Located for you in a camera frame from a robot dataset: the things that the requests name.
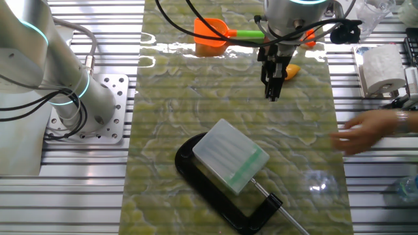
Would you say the person's forearm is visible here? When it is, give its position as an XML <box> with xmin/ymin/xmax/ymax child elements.
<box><xmin>406</xmin><ymin>110</ymin><xmax>418</xmax><ymax>134</ymax></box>

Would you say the person's bare hand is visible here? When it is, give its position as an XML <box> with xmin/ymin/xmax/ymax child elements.
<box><xmin>329</xmin><ymin>109</ymin><xmax>398</xmax><ymax>156</ymax></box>

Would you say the thick grey cable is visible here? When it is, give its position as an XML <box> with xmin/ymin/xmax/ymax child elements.
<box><xmin>54</xmin><ymin>18</ymin><xmax>99</xmax><ymax>76</ymax></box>

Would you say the black C-clamp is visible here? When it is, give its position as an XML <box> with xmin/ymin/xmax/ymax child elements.
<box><xmin>174</xmin><ymin>132</ymin><xmax>311</xmax><ymax>235</ymax></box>

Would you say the black keyboard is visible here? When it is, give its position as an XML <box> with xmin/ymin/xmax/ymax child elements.
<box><xmin>404</xmin><ymin>27</ymin><xmax>418</xmax><ymax>68</ymax></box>

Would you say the translucent plastic box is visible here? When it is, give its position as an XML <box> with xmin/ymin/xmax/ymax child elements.
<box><xmin>191</xmin><ymin>118</ymin><xmax>271</xmax><ymax>196</ymax></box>

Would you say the clear glass pitcher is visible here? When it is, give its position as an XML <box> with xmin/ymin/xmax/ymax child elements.
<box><xmin>355</xmin><ymin>0</ymin><xmax>398</xmax><ymax>40</ymax></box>

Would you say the white toilet paper roll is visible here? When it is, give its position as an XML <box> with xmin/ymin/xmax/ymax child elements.
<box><xmin>362</xmin><ymin>44</ymin><xmax>408</xmax><ymax>95</ymax></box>

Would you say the metal paper roll holder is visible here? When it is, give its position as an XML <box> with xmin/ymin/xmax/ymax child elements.
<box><xmin>351</xmin><ymin>45</ymin><xmax>401</xmax><ymax>99</ymax></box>

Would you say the black cable bundle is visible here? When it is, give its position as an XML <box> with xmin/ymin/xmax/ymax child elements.
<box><xmin>0</xmin><ymin>87</ymin><xmax>89</xmax><ymax>142</ymax></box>

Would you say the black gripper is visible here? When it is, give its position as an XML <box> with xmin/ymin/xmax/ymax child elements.
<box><xmin>257</xmin><ymin>44</ymin><xmax>294</xmax><ymax>102</ymax></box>

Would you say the yellow toy mango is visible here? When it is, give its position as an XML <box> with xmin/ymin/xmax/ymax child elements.
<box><xmin>284</xmin><ymin>63</ymin><xmax>302</xmax><ymax>82</ymax></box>

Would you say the translucent plastic container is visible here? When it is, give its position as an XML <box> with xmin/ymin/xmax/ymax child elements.
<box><xmin>397</xmin><ymin>0</ymin><xmax>418</xmax><ymax>29</ymax></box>

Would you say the green marble pattern mat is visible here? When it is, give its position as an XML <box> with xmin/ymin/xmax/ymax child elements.
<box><xmin>118</xmin><ymin>0</ymin><xmax>355</xmax><ymax>235</ymax></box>

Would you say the orange shovel with green handle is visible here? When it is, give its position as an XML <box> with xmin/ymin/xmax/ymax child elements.
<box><xmin>193</xmin><ymin>18</ymin><xmax>317</xmax><ymax>49</ymax></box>

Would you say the small silver camera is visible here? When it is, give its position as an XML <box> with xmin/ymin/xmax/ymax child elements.
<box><xmin>380</xmin><ymin>94</ymin><xmax>418</xmax><ymax>111</ymax></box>

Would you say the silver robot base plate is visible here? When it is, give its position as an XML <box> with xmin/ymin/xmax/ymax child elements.
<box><xmin>43</xmin><ymin>73</ymin><xmax>130</xmax><ymax>145</ymax></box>

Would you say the ribbed silver depth camera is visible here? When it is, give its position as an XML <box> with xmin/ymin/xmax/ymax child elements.
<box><xmin>404</xmin><ymin>67</ymin><xmax>418</xmax><ymax>102</ymax></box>

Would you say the clear water bottle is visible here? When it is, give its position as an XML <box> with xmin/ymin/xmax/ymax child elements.
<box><xmin>385</xmin><ymin>175</ymin><xmax>418</xmax><ymax>205</ymax></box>

